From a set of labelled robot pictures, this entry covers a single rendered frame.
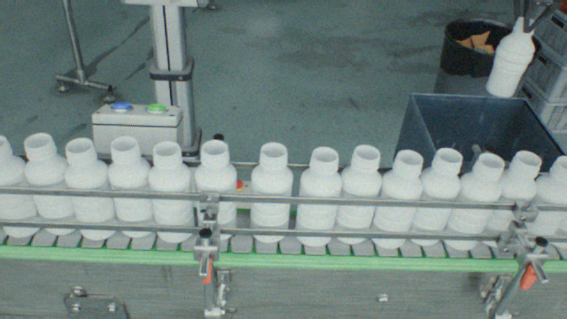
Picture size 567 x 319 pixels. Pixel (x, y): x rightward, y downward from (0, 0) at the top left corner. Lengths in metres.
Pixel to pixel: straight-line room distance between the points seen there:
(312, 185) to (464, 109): 0.75
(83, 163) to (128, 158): 0.06
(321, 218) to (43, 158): 0.40
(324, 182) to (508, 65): 0.56
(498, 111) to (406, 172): 0.74
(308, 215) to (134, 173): 0.26
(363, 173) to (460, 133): 0.74
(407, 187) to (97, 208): 0.45
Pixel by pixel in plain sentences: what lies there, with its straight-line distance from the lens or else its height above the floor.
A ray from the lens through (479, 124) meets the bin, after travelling 1.41.
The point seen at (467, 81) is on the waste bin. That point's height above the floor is 0.48.
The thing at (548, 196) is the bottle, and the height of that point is 1.12.
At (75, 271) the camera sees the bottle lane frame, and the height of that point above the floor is 0.95.
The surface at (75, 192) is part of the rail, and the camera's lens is 0.72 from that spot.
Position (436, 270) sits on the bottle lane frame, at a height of 0.98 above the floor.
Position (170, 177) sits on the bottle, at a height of 1.13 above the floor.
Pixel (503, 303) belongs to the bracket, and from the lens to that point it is 0.83.
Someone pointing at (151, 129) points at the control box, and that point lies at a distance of 0.83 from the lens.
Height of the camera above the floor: 1.58
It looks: 40 degrees down
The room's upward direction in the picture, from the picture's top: 4 degrees clockwise
